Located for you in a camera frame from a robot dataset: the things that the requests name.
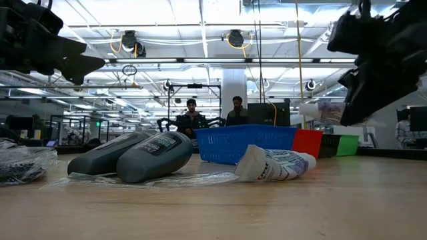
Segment black hanging cable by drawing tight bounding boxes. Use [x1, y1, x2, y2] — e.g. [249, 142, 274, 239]
[252, 0, 268, 105]

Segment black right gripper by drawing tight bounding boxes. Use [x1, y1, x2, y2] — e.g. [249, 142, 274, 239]
[327, 9, 427, 127]

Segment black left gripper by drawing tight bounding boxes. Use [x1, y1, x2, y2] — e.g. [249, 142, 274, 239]
[0, 0, 106, 86]

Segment green plastic basket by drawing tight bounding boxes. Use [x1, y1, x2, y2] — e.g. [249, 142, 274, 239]
[336, 134, 360, 157]

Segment red plastic basket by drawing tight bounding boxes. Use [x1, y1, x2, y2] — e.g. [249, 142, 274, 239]
[292, 128, 324, 161]

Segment dark remote-shaped objects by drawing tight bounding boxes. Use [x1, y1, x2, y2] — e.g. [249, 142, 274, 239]
[67, 131, 153, 176]

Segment black equipment box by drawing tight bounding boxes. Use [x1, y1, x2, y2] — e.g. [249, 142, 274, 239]
[247, 101, 292, 127]

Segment black plastic basket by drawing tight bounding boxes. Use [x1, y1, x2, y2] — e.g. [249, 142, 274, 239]
[318, 133, 342, 159]

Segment person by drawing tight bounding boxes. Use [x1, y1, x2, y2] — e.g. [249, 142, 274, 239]
[394, 109, 427, 150]
[225, 95, 250, 127]
[175, 98, 210, 140]

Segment black aluminium table frame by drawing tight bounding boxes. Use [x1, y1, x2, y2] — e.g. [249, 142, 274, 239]
[55, 144, 427, 161]

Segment blue plastic basket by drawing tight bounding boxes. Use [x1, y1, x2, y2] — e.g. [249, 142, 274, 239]
[193, 123, 298, 166]

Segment crumpled plastic wrapped bundle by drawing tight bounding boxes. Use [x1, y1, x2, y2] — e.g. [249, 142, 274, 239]
[0, 139, 59, 188]

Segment grey body wash bottle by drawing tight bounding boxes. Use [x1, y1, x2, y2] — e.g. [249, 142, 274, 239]
[116, 131, 195, 184]

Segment black background station frame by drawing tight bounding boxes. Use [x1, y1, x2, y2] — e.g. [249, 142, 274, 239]
[166, 83, 223, 121]

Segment flat clear plastic bag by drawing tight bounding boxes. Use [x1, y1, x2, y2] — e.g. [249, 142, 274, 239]
[39, 171, 240, 191]

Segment black background robot arms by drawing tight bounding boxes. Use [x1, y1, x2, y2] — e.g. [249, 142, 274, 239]
[156, 116, 228, 135]

